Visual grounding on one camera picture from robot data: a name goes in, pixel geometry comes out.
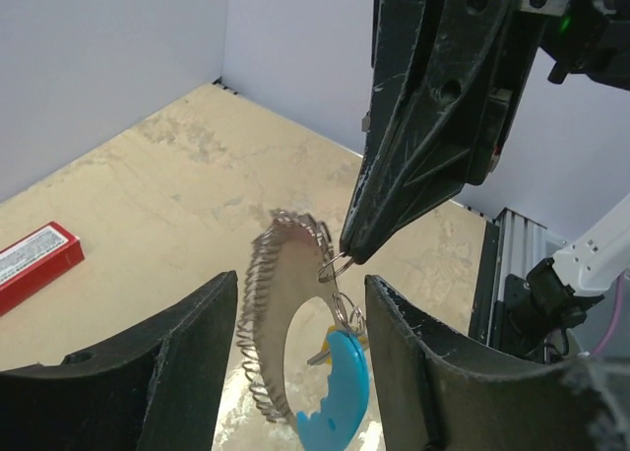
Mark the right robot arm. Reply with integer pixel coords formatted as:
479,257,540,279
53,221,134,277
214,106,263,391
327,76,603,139
340,0,629,361

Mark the aluminium frame rail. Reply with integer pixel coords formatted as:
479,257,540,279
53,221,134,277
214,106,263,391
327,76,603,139
469,208,566,349

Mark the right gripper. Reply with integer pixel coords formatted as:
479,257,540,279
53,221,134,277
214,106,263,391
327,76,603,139
340,0,572,264

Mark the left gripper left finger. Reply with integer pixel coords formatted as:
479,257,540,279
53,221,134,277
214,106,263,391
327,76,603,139
1,271,238,450

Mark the red rectangular box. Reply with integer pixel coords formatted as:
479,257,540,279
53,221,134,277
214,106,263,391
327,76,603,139
0,222,85,315

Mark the small yellow key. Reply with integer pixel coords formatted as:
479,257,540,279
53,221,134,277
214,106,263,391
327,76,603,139
306,326,369,366

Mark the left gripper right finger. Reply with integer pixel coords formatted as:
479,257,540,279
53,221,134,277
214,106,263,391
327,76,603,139
364,275,629,451

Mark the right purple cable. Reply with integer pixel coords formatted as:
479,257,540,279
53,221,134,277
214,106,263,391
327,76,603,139
588,273,629,357

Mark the blue grey keyring with rings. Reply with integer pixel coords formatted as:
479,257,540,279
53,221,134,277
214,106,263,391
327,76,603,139
235,209,365,432

